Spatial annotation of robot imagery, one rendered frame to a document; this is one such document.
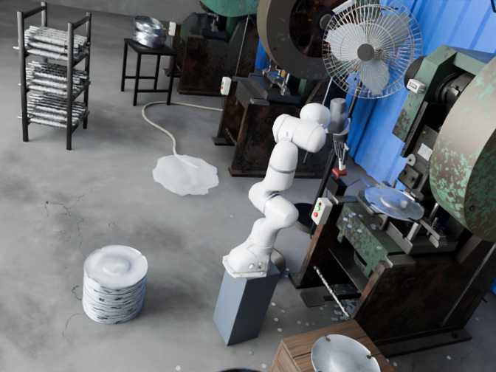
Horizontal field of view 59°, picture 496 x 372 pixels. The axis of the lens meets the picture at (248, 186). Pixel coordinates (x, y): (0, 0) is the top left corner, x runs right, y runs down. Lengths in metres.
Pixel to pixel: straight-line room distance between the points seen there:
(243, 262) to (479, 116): 1.07
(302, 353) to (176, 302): 0.80
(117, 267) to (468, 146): 1.58
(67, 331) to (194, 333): 0.59
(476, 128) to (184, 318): 1.59
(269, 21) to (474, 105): 1.69
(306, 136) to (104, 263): 1.14
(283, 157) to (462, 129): 0.62
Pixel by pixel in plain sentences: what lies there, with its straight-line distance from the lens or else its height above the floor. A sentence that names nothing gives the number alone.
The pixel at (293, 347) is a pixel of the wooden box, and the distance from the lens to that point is 1.90.
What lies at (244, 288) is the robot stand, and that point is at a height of 0.39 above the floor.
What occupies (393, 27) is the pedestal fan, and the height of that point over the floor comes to 1.46.
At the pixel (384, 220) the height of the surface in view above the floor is 0.71.
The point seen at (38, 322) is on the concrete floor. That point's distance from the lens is 2.32.
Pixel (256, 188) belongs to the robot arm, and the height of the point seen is 0.83.
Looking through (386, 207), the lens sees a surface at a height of 0.78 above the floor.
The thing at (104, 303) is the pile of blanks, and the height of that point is 0.14.
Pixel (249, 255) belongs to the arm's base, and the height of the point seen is 0.54.
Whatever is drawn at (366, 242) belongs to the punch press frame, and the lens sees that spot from 2.22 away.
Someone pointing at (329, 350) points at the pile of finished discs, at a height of 0.35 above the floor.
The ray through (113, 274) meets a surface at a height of 0.25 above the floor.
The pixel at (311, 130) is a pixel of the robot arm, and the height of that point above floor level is 1.15.
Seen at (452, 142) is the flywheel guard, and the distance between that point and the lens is 1.62.
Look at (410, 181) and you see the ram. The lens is 2.15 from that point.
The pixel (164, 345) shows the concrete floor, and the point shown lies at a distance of 2.23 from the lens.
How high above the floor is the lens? 1.76
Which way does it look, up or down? 30 degrees down
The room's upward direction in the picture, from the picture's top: 15 degrees clockwise
